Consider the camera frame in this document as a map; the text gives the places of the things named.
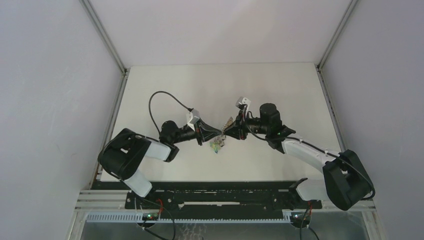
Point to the circuit board green led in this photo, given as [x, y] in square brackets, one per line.
[150, 217]
[298, 218]

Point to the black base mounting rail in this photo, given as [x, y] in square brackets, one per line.
[238, 200]

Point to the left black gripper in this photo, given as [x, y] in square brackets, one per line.
[202, 133]

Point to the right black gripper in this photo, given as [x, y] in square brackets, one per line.
[238, 129]

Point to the large metal keyring yellow handle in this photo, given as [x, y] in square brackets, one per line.
[220, 140]

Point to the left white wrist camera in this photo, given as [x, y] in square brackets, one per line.
[192, 118]

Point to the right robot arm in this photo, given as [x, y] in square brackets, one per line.
[345, 181]

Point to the white slotted cable duct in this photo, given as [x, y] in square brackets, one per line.
[128, 217]

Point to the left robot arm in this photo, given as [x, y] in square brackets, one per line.
[123, 155]

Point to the left circuit board green led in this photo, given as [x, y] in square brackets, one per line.
[150, 217]

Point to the right circuit board green led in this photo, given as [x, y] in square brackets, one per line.
[298, 218]

